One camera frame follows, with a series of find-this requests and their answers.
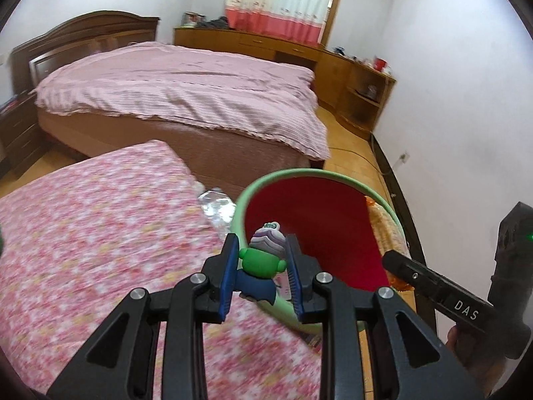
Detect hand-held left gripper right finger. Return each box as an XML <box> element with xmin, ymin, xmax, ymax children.
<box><xmin>285</xmin><ymin>233</ymin><xmax>488</xmax><ymax>400</ymax></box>

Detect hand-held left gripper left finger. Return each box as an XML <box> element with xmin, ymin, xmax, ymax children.
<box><xmin>46</xmin><ymin>233</ymin><xmax>240</xmax><ymax>400</ymax></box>

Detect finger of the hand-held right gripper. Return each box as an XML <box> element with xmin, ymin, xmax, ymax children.
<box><xmin>382</xmin><ymin>250</ymin><xmax>455</xmax><ymax>311</ymax></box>

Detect green toy figure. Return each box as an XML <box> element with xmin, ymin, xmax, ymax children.
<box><xmin>237</xmin><ymin>222</ymin><xmax>288</xmax><ymax>303</ymax></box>

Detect orange snack wrapper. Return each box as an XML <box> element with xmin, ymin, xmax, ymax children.
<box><xmin>364</xmin><ymin>195</ymin><xmax>406</xmax><ymax>292</ymax></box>

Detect red bucket with green rim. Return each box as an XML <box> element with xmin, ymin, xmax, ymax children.
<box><xmin>231</xmin><ymin>168</ymin><xmax>411</xmax><ymax>336</ymax></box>

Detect person's right hand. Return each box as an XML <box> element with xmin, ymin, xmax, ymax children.
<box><xmin>445</xmin><ymin>324</ymin><xmax>473</xmax><ymax>361</ymax></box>

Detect clear plastic bottle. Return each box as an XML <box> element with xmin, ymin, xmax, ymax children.
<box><xmin>198</xmin><ymin>187</ymin><xmax>239</xmax><ymax>236</ymax></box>

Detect brown bed base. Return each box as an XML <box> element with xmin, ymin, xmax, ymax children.
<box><xmin>37</xmin><ymin>106</ymin><xmax>325</xmax><ymax>188</ymax></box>

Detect pink floral tablecloth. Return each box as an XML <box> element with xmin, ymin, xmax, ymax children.
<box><xmin>0</xmin><ymin>139</ymin><xmax>329</xmax><ymax>400</ymax></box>

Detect bed with pink quilt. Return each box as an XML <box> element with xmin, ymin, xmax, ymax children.
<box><xmin>35</xmin><ymin>42</ymin><xmax>329</xmax><ymax>160</ymax></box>

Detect long wooden cabinet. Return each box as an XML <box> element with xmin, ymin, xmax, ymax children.
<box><xmin>173</xmin><ymin>26</ymin><xmax>397</xmax><ymax>140</ymax></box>

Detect dark wooden nightstand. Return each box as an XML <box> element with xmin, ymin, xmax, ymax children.
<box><xmin>0</xmin><ymin>92</ymin><xmax>42</xmax><ymax>176</ymax></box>

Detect white and red curtain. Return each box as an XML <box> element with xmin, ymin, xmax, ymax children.
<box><xmin>225</xmin><ymin>0</ymin><xmax>338</xmax><ymax>44</ymax></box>

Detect dark wooden headboard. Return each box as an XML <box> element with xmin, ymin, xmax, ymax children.
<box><xmin>10</xmin><ymin>10</ymin><xmax>161</xmax><ymax>92</ymax></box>

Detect long power cable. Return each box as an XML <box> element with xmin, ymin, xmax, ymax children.
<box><xmin>329</xmin><ymin>73</ymin><xmax>406</xmax><ymax>184</ymax></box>

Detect wooden window frame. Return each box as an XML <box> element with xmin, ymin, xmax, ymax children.
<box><xmin>320</xmin><ymin>0</ymin><xmax>348</xmax><ymax>48</ymax></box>

